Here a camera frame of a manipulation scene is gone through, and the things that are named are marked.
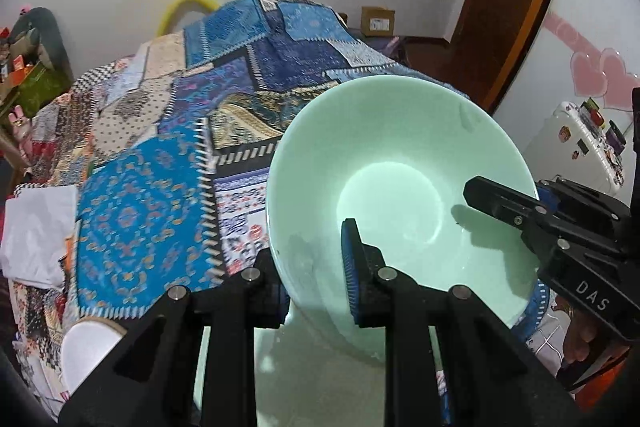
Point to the green cushion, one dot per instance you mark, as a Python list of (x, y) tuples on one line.
[(42, 37)]

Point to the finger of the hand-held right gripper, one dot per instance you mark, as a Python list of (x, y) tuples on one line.
[(585, 207), (500, 202)]

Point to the white suitcase with stickers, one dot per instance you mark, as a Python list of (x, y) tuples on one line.
[(570, 147)]

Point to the yellow foam tube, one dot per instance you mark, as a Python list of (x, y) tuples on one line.
[(187, 2)]

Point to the folded white cloth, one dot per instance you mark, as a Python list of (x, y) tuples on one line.
[(37, 232)]

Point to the patchwork printed blanket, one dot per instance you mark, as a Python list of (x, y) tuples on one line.
[(140, 207)]

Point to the green plate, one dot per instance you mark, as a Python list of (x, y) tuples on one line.
[(310, 382)]

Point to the pink rabbit toy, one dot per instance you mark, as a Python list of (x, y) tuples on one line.
[(20, 122)]

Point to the green bowl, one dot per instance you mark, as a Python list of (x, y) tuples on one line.
[(390, 147)]

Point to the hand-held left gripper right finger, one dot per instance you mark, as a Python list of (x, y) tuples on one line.
[(350, 272)]

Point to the cardboard box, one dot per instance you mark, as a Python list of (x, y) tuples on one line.
[(377, 22)]

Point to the pink heart wall decal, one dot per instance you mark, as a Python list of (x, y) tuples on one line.
[(595, 72)]

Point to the white patterned bowl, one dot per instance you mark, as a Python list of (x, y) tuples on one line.
[(87, 357)]

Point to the person's right forearm orange sleeve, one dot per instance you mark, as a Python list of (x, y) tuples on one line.
[(602, 369)]

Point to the person's right hand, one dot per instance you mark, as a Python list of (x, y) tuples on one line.
[(580, 332)]

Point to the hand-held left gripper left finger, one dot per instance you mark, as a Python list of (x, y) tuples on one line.
[(272, 302)]

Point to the wooden door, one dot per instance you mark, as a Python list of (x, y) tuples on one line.
[(510, 7)]

